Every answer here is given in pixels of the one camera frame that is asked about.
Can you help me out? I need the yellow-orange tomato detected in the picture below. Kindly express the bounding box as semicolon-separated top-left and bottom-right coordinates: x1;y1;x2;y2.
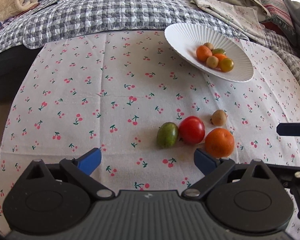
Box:
219;58;234;73

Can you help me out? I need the brown kiwi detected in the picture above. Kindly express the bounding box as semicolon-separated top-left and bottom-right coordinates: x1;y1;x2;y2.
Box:
206;56;219;69
204;42;214;50
211;109;227;126

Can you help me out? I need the orange tomato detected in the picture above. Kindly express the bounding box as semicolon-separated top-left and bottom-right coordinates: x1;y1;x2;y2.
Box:
213;53;227;68

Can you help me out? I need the small orange mandarin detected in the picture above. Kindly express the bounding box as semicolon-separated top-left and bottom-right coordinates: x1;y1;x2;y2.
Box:
196;45;212;62

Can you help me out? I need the round green tomato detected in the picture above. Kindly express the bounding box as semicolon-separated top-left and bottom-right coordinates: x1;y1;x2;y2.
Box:
212;48;226;55

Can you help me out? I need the large orange mandarin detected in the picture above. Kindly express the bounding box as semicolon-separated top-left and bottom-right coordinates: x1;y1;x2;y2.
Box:
204;128;235;158

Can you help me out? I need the red tomato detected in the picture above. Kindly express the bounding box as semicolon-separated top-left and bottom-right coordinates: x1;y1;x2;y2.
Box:
179;116;205;145

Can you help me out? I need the oval green tomato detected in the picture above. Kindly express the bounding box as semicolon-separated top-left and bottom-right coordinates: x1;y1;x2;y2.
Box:
157;122;179;148

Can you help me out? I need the grey knitted throw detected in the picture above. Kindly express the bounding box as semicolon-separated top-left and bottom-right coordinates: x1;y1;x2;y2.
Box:
263;28;300;85

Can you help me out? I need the cherry print tablecloth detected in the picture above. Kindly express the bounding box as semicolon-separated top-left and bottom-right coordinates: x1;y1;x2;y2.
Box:
0;29;300;239

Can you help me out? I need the floral beige cloth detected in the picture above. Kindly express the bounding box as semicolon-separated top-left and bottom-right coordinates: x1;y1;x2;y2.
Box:
190;0;266;46

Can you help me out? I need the striped patterned pillow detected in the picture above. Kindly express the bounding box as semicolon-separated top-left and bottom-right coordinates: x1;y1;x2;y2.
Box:
260;0;295;37

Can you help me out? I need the white ribbed plate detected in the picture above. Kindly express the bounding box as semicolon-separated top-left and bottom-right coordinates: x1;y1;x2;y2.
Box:
164;23;254;82

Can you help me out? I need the grey checkered blanket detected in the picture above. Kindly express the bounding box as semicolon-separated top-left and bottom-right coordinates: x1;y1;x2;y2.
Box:
0;0;247;53

